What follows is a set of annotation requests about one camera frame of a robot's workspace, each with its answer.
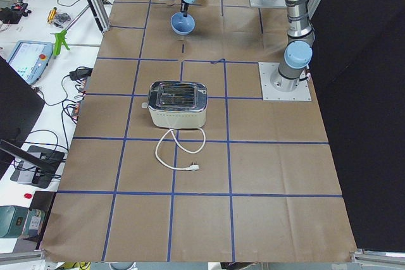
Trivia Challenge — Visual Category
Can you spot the blue bowl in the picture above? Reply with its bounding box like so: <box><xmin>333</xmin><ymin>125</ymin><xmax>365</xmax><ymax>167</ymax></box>
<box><xmin>171</xmin><ymin>13</ymin><xmax>196</xmax><ymax>36</ymax></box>

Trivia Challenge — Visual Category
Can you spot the cream and chrome toaster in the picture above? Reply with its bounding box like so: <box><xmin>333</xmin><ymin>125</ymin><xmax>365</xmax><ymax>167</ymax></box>
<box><xmin>142</xmin><ymin>80</ymin><xmax>208</xmax><ymax>129</ymax></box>

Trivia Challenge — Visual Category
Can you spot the black power adapter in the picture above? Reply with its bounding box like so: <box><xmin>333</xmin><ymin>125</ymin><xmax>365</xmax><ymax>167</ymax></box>
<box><xmin>69</xmin><ymin>67</ymin><xmax>93</xmax><ymax>80</ymax></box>

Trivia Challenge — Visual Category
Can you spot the green clamp tool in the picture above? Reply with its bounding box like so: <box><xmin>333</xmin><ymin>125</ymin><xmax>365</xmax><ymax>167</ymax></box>
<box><xmin>53</xmin><ymin>29</ymin><xmax>70</xmax><ymax>56</ymax></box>

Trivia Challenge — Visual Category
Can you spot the teach pendant with screen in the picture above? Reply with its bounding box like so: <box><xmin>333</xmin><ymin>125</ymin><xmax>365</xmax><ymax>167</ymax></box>
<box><xmin>7</xmin><ymin>40</ymin><xmax>53</xmax><ymax>85</ymax></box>

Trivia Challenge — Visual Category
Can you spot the black monitor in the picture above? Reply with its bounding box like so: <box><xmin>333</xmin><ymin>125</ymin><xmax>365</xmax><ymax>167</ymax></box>
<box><xmin>1</xmin><ymin>58</ymin><xmax>44</xmax><ymax>176</ymax></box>

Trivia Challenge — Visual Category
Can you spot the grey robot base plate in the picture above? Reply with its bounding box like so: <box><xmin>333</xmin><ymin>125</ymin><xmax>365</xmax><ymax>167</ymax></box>
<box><xmin>258</xmin><ymin>62</ymin><xmax>312</xmax><ymax>102</ymax></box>

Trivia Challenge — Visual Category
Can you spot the white toaster power cord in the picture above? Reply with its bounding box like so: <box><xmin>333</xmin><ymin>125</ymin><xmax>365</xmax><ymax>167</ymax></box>
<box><xmin>154</xmin><ymin>127</ymin><xmax>207</xmax><ymax>172</ymax></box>

